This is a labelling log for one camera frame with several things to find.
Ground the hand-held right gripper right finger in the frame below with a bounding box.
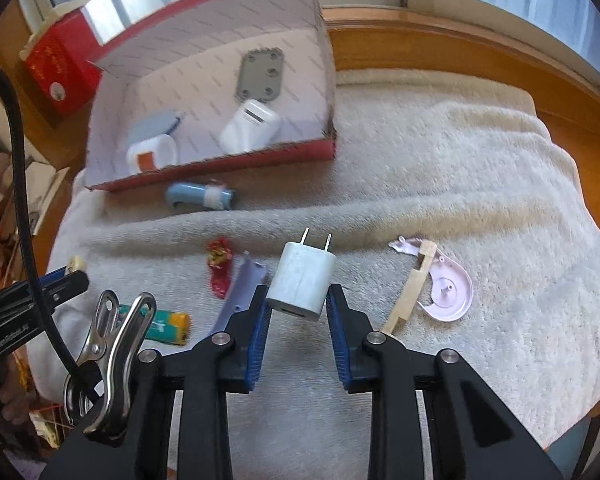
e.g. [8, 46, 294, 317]
[326, 283, 563, 480]

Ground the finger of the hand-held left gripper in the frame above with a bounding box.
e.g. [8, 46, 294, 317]
[0, 271, 90, 313]
[27, 266, 76, 287]

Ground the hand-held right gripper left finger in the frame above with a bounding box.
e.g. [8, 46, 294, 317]
[40, 284, 273, 480]

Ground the lavender plastic piece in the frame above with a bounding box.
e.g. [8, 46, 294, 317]
[214, 252, 270, 341]

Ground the white charger plug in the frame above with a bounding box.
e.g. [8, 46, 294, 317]
[266, 227, 337, 323]

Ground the red toy figure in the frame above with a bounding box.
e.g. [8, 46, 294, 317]
[206, 237, 237, 300]

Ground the notched wooden piece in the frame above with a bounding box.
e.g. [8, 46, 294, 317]
[382, 241, 437, 336]

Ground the green printed lighter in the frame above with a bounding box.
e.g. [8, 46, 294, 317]
[117, 304, 191, 346]

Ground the pink tape dispenser shell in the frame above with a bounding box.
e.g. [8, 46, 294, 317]
[389, 236, 475, 321]

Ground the white pill bottle orange label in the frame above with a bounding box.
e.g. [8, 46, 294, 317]
[126, 134, 179, 176]

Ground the blue curved plastic pipe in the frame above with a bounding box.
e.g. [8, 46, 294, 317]
[165, 180, 237, 211]

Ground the blue correction tape dispenser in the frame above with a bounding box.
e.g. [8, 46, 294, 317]
[127, 110, 185, 146]

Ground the white earbuds case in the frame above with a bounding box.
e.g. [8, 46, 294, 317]
[219, 99, 282, 155]

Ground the red cardboard box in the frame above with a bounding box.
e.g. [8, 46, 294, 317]
[82, 0, 338, 192]

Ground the person's left hand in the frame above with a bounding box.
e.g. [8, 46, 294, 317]
[0, 360, 31, 426]

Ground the metal spring clip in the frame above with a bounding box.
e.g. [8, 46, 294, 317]
[62, 289, 158, 447]

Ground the white towel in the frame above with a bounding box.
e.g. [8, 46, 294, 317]
[27, 70, 600, 480]

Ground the red tea box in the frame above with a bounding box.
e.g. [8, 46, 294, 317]
[19, 0, 103, 117]

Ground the black cable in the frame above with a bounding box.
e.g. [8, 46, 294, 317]
[0, 61, 103, 403]

